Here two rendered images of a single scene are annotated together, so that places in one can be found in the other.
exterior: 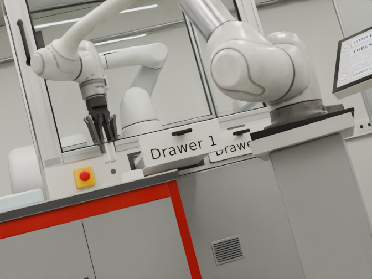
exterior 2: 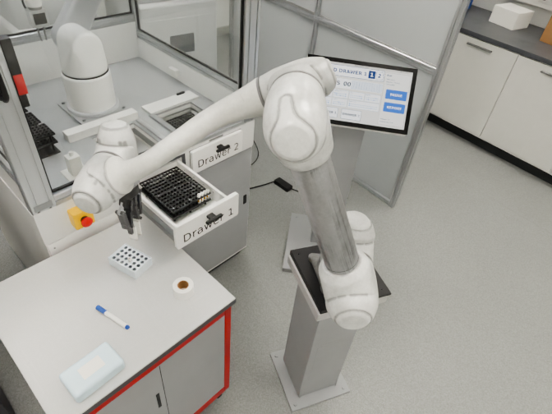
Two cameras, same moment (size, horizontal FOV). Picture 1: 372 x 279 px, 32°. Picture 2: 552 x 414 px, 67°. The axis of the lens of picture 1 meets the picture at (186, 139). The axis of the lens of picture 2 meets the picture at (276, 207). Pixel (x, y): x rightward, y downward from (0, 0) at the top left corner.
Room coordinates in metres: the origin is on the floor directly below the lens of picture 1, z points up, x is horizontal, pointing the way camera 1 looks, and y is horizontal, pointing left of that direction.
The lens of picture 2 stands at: (1.19, 0.48, 1.96)
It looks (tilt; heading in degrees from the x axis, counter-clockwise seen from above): 42 degrees down; 324
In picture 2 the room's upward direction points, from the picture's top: 7 degrees clockwise
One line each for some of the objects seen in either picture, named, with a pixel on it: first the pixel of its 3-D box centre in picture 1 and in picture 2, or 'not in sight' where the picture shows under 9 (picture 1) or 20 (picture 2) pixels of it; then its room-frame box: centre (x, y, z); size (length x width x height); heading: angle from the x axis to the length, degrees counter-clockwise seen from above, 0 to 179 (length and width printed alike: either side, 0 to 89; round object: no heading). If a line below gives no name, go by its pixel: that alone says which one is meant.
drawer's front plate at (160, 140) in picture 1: (182, 143); (208, 219); (2.24, 0.02, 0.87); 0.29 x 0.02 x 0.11; 104
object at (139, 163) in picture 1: (172, 156); (174, 193); (2.44, 0.07, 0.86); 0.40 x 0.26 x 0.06; 14
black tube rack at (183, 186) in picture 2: not in sight; (175, 194); (2.43, 0.06, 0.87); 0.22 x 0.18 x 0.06; 14
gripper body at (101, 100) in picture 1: (98, 110); (127, 194); (2.27, 0.27, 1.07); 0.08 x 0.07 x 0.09; 134
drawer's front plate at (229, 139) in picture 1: (241, 141); (217, 150); (2.62, -0.21, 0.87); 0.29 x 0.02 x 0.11; 104
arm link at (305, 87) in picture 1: (284, 70); (348, 242); (1.85, -0.33, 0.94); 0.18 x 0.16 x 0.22; 144
